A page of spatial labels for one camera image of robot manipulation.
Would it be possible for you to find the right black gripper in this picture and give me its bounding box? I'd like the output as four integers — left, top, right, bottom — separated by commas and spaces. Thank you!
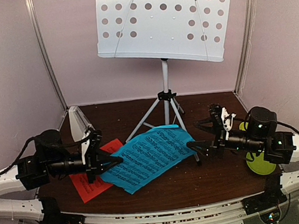
184, 112, 267, 165

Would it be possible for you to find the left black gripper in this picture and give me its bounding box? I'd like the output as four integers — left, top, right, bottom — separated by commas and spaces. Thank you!
44, 147, 125, 188

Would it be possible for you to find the blue sheet music page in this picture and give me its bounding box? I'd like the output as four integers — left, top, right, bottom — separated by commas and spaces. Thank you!
101, 124, 195, 194

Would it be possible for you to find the white folding music stand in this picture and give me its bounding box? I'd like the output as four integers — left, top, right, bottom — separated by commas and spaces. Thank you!
92, 0, 249, 175

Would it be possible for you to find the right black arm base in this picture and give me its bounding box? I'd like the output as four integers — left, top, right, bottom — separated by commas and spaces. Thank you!
242, 173, 287, 215

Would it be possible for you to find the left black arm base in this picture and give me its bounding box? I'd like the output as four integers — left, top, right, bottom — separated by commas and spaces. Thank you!
38, 197, 85, 224

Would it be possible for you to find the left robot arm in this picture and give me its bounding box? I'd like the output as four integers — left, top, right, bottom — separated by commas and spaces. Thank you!
0, 126, 123, 224

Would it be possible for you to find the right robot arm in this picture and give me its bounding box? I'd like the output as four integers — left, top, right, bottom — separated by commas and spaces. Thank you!
187, 104, 299, 208

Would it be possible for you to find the red sheet music page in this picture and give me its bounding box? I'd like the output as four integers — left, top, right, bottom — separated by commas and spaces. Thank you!
65, 138, 129, 205

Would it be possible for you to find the yellow-green plastic bowl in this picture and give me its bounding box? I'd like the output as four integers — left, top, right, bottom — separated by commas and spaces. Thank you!
239, 121, 249, 137

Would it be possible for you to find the white wedge-shaped holder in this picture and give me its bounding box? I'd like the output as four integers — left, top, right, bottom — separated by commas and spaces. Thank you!
68, 106, 93, 142

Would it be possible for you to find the yellow-green plastic plate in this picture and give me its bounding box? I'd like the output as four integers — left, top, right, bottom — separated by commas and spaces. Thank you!
246, 152, 276, 176

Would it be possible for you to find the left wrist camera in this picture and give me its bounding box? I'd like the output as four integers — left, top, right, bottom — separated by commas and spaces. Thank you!
81, 127, 93, 165

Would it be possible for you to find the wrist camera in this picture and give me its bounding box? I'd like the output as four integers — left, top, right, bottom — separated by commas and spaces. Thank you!
81, 127, 93, 165
221, 107, 237, 132

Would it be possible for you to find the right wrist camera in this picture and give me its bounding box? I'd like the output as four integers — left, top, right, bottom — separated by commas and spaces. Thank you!
221, 107, 237, 132

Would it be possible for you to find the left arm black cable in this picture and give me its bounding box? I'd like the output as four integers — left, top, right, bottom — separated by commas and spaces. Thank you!
0, 132, 92, 178

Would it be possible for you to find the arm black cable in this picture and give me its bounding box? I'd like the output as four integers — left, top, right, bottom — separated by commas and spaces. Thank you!
272, 119, 299, 147
0, 132, 92, 178

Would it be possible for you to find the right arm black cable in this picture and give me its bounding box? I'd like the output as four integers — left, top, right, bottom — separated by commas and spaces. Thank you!
272, 119, 299, 147

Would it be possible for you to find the right aluminium corner post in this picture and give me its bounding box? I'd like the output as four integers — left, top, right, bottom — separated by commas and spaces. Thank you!
234, 0, 257, 97

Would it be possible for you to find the aluminium corner post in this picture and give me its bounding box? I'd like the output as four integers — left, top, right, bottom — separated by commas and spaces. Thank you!
25, 0, 68, 111
234, 0, 257, 97

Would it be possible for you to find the left aluminium corner post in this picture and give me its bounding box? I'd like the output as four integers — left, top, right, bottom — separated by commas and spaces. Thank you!
25, 0, 68, 111

